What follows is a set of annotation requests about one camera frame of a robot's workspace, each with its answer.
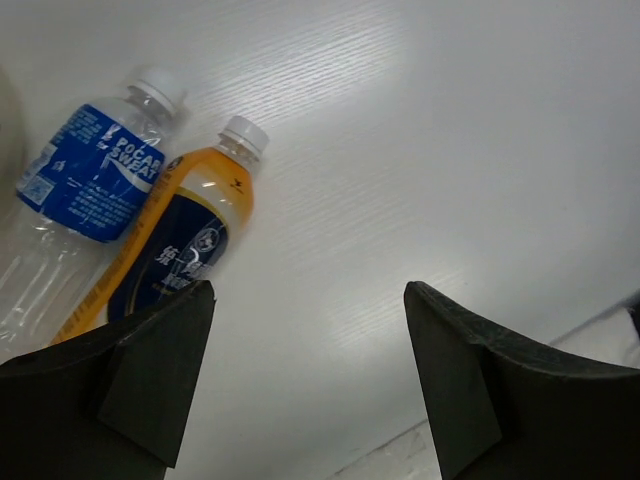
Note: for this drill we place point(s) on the small blue label bottle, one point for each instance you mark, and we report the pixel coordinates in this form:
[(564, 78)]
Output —
[(75, 199)]

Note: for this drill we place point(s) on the orange bottle dark label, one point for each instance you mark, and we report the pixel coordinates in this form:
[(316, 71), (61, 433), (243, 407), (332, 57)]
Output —
[(199, 206)]

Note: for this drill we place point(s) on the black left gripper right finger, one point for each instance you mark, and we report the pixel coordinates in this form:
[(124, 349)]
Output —
[(503, 406)]

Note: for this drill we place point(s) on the teal and cream bin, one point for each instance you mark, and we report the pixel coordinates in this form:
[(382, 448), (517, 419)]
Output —
[(13, 142)]

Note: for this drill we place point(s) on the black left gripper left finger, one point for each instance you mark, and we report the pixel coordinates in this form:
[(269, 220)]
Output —
[(112, 403)]

